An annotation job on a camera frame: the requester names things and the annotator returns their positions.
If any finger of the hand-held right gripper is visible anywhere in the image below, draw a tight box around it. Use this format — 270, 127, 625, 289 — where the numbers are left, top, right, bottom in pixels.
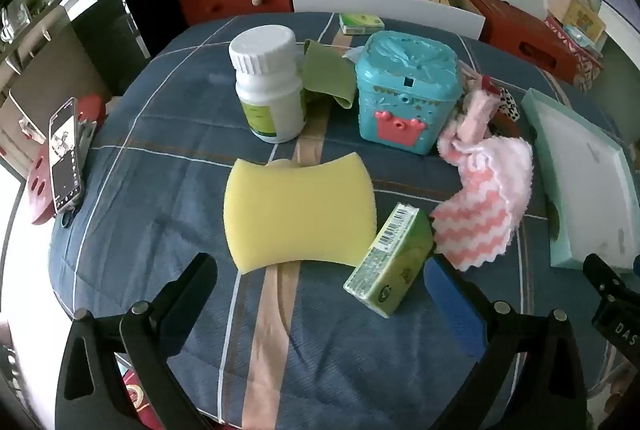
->
582, 253, 640, 351

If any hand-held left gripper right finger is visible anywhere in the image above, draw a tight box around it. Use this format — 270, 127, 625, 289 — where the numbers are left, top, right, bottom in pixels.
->
422, 255, 588, 430

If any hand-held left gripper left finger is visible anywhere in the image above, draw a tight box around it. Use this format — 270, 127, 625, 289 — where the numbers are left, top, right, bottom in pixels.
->
54, 251, 219, 430

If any green tissue pack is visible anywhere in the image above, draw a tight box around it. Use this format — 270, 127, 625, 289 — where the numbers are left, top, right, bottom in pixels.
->
343, 203, 435, 318
338, 13, 383, 35

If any pink white zigzag cloth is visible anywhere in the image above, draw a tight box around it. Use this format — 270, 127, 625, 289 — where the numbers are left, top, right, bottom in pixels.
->
431, 135, 535, 272

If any yellow sponge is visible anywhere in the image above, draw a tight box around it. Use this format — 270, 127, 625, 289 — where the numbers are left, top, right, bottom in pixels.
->
223, 151, 378, 274

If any light teal tray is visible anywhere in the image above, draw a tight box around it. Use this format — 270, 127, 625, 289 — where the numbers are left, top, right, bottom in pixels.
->
520, 88, 640, 272

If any leopard print scrunchie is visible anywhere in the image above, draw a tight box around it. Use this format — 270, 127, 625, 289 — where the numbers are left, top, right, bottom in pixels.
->
492, 85, 522, 121

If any green cloth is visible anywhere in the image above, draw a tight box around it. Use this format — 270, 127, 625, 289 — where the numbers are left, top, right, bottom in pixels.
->
299, 39, 357, 111

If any smartphone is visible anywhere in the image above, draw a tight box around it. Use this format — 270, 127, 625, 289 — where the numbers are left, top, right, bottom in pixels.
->
48, 97, 84, 213

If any white plastic bottle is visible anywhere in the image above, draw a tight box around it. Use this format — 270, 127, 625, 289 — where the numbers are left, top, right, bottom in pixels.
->
229, 24, 307, 144

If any teal toy box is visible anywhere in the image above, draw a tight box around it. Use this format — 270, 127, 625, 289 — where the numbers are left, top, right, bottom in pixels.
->
355, 30, 462, 156

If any red white patterned box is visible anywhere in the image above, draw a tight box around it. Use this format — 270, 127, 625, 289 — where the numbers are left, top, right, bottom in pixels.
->
542, 15, 606, 91

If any brown side cabinet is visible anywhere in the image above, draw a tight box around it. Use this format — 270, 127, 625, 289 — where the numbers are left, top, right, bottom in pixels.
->
0, 0, 146, 171

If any small yellow gift bag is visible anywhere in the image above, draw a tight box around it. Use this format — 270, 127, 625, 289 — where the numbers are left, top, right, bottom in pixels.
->
550, 0, 607, 46

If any red cardboard box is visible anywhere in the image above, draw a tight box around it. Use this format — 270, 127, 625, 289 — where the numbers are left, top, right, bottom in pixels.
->
460, 0, 583, 84

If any white chair back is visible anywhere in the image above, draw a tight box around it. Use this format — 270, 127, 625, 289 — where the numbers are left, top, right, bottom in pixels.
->
291, 0, 487, 42

